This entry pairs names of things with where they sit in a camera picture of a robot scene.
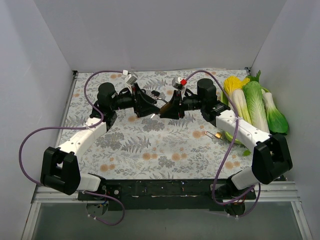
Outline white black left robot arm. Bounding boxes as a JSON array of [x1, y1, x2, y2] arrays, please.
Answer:
[[40, 82, 160, 200]]

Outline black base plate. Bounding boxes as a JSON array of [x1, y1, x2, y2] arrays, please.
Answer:
[[77, 179, 245, 211]]

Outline yellow-leaf napa cabbage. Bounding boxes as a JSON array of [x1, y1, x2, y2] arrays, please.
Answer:
[[223, 76, 250, 117]]

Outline floral patterned mat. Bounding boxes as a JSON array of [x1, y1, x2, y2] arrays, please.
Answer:
[[64, 69, 253, 180]]

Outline black-headed key bunch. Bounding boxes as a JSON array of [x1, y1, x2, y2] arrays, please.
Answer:
[[150, 90, 160, 99]]

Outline aluminium frame rail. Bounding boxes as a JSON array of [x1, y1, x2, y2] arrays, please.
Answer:
[[22, 181, 313, 240]]

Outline green plastic basket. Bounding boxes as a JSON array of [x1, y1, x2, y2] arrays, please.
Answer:
[[220, 87, 287, 146]]

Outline bok choy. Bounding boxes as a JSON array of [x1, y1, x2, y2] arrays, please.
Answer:
[[262, 92, 289, 134]]

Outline green celery stalks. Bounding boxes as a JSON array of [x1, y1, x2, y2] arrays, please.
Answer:
[[236, 99, 253, 157]]

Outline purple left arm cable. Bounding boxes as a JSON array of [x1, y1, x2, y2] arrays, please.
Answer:
[[18, 70, 126, 226]]

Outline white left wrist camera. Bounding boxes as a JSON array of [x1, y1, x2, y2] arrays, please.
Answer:
[[123, 71, 138, 93]]

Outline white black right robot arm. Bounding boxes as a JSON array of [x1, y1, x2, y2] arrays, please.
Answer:
[[159, 78, 293, 199]]

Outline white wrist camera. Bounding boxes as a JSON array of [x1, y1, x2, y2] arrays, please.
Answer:
[[123, 71, 138, 93], [172, 76, 187, 96]]

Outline small brass padlock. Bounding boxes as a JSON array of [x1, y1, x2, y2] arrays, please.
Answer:
[[204, 131, 224, 139]]

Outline large brass padlock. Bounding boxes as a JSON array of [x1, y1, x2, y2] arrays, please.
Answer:
[[151, 98, 172, 119]]

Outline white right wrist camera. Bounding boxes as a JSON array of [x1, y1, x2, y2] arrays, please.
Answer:
[[172, 76, 187, 96]]

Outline green napa cabbage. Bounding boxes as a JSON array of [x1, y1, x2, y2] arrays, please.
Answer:
[[242, 81, 270, 133]]

